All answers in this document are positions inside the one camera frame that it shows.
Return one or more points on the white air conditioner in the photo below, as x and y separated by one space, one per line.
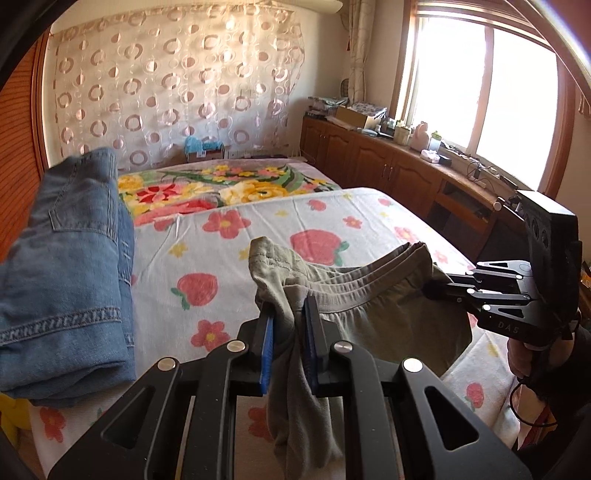
304 4

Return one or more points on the wooden slatted wardrobe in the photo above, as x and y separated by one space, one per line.
23 161

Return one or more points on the white floral bed sheet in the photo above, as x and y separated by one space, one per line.
207 258

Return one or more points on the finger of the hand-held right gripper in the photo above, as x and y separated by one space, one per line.
466 295
498 270

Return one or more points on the blue plastic bag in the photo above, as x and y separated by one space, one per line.
196 144

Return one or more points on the person's right hand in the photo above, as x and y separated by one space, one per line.
518 357

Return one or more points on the grey-green pants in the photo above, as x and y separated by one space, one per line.
378 314

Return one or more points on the circle patterned sheer curtain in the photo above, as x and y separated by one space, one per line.
175 83

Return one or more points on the cardboard box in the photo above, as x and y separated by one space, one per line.
360 115

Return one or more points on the person's right forearm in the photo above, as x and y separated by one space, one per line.
561 397

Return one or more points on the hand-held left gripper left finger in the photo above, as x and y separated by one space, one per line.
267 357

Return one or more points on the white jug on counter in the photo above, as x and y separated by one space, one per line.
419 137

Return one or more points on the pink floral blanket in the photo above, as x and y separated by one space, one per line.
221 184

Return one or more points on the window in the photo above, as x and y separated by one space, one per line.
485 83

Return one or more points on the yellow object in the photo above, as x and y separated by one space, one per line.
11 413

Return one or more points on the beige window curtain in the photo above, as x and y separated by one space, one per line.
361 50

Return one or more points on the wooden cabinet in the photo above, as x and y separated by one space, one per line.
392 175

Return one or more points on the folded blue jeans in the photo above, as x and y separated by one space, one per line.
64 277

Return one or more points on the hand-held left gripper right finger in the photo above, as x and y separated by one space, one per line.
318 355

